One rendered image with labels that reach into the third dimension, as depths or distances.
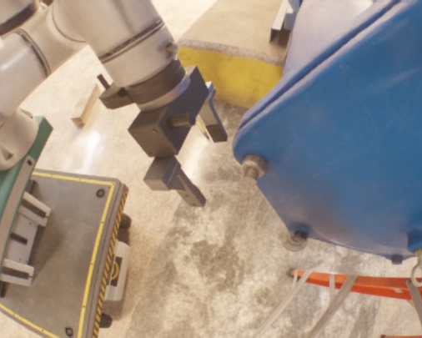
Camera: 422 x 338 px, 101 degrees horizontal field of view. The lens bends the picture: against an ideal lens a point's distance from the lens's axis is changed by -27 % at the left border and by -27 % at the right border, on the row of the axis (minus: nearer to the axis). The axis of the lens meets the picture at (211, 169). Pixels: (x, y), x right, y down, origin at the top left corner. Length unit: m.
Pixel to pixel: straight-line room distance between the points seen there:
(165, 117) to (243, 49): 1.08
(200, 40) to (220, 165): 0.70
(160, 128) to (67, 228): 0.79
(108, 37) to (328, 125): 0.23
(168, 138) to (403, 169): 0.25
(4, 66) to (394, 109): 0.40
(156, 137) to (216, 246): 0.90
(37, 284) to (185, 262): 0.66
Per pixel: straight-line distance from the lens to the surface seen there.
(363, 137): 0.24
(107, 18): 0.25
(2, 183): 0.69
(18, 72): 0.32
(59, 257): 0.99
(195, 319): 1.12
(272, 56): 1.29
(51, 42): 0.34
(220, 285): 1.11
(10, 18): 0.59
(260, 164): 0.30
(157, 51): 0.26
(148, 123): 0.26
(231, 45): 1.33
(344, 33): 0.23
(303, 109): 0.24
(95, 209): 0.96
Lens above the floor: 1.11
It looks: 60 degrees down
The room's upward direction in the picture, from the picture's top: 4 degrees counter-clockwise
